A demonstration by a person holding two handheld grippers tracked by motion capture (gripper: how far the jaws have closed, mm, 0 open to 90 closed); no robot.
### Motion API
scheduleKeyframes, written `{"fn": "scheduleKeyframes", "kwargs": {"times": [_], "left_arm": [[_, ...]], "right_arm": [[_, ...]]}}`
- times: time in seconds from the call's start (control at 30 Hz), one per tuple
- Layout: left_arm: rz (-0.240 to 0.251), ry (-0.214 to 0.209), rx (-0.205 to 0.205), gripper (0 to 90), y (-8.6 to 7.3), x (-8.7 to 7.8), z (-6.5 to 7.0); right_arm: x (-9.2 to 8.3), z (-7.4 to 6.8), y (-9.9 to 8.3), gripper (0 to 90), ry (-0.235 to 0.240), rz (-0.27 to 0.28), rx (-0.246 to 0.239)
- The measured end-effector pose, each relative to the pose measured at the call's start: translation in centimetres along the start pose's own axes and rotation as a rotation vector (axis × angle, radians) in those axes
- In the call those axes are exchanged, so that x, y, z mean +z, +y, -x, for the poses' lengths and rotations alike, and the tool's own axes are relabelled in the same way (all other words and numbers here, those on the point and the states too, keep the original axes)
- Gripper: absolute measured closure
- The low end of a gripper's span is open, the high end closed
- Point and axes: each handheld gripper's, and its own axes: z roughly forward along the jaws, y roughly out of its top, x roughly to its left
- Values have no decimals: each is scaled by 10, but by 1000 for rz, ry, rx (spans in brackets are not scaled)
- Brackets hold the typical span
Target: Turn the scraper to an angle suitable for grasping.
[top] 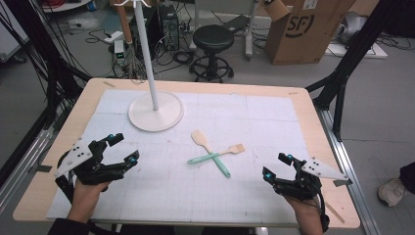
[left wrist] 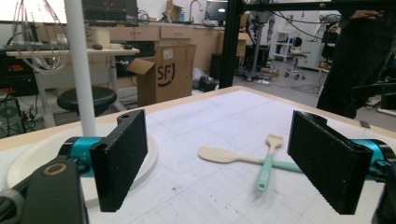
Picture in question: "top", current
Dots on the person's left hand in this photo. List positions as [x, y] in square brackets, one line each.
[83, 202]

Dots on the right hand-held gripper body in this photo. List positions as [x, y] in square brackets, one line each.
[321, 169]

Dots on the grey tape strip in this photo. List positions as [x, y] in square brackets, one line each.
[342, 183]
[40, 168]

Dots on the black computer tower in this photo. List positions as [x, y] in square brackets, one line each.
[169, 29]

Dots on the aluminium rail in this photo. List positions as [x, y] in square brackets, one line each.
[349, 156]
[23, 169]

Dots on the white metal stand leg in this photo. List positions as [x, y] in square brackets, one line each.
[251, 29]

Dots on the black round stool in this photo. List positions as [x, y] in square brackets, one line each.
[213, 37]

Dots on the white power strip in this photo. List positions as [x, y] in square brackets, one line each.
[113, 37]

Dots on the thin wooden stick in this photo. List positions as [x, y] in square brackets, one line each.
[335, 212]

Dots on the white flat board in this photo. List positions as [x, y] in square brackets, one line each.
[375, 52]

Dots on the small device with green display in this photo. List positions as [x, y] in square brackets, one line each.
[119, 52]

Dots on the person's right hand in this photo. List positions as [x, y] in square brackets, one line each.
[306, 217]

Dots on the white hook stand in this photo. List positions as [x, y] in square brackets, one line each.
[153, 114]

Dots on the brown cardboard box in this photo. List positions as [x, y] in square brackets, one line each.
[300, 42]

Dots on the black frame strut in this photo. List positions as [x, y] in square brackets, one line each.
[345, 65]
[52, 75]

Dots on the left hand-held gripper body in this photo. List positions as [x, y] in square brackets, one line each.
[76, 156]

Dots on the white grid mat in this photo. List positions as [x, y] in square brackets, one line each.
[261, 130]

